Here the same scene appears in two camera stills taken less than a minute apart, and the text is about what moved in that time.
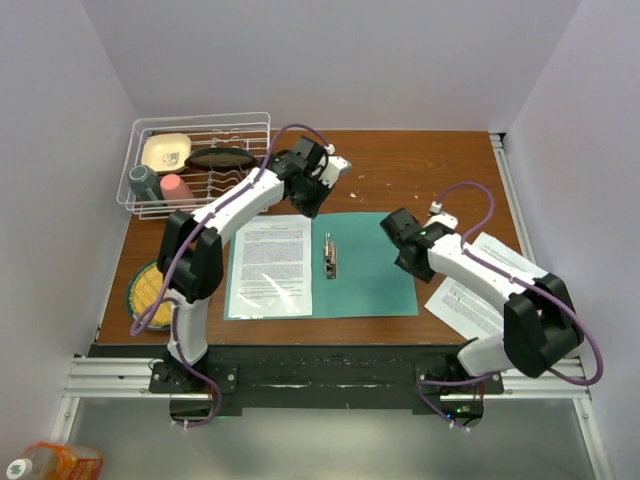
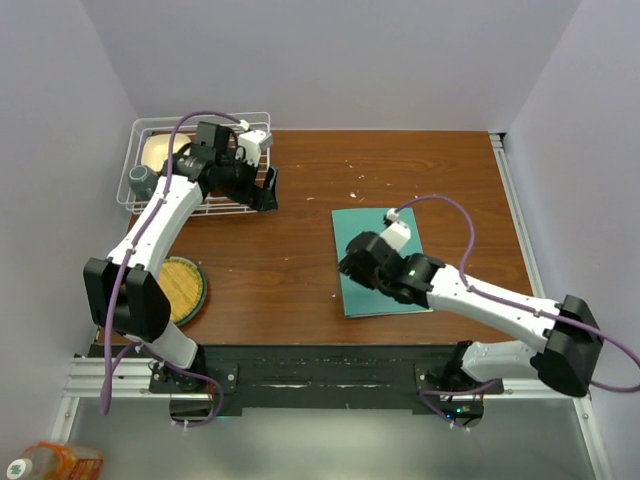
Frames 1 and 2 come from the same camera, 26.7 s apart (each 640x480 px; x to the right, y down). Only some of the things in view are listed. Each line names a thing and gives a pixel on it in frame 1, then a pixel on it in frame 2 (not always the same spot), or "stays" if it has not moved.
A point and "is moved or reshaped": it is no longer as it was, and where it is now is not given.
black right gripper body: x=414 y=269 → x=368 y=280
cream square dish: x=165 y=152 stays
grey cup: x=145 y=184 stays
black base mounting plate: x=315 y=376 stays
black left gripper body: x=312 y=196 → x=238 y=179
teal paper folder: x=370 y=279 is moved or reshaped
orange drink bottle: x=58 y=461 stays
